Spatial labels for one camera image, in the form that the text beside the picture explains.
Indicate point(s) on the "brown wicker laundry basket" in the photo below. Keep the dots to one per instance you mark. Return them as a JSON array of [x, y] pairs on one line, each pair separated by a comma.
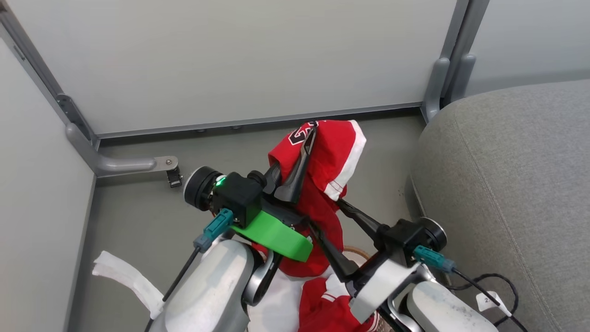
[[357, 250]]

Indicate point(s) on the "white paper tag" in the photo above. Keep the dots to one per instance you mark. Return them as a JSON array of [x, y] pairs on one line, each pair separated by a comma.
[[492, 302]]

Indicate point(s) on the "red white sports jersey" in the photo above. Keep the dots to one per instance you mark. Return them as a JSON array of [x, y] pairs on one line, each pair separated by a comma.
[[336, 152]]

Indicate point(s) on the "grey fabric sofa seat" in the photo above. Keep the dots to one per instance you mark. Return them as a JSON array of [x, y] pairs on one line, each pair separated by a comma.
[[507, 184]]

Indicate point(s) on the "grey metal partition post pair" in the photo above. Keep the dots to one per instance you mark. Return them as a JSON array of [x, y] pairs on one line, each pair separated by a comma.
[[454, 60]]

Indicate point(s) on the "white cloth strip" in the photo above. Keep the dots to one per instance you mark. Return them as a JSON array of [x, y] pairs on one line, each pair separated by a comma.
[[131, 281]]

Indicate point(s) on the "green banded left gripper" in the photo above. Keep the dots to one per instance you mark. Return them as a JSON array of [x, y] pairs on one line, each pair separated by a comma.
[[276, 233]]

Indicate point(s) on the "grey slanted partition post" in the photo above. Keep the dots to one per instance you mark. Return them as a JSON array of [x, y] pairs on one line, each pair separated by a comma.
[[41, 74]]

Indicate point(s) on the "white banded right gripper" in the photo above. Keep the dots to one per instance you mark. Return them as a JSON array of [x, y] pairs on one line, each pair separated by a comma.
[[380, 286]]

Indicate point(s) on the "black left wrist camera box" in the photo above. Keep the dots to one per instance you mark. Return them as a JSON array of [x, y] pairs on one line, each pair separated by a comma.
[[239, 196]]

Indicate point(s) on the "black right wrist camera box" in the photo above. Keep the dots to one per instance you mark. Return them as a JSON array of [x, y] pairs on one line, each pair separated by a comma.
[[408, 240]]

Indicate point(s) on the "grey partition bottom rail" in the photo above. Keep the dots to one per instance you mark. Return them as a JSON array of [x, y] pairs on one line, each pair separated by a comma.
[[258, 121]]

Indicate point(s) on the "small black caster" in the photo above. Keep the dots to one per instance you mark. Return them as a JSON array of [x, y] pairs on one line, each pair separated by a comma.
[[174, 177]]

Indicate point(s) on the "grey metal partition foot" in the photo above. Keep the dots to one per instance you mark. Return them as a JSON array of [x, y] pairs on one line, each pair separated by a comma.
[[124, 163]]

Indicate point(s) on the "red white garment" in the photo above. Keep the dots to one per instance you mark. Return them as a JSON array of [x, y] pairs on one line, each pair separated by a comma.
[[322, 309]]

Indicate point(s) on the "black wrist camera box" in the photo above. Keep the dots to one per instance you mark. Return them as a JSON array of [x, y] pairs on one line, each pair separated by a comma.
[[408, 240], [239, 196]]

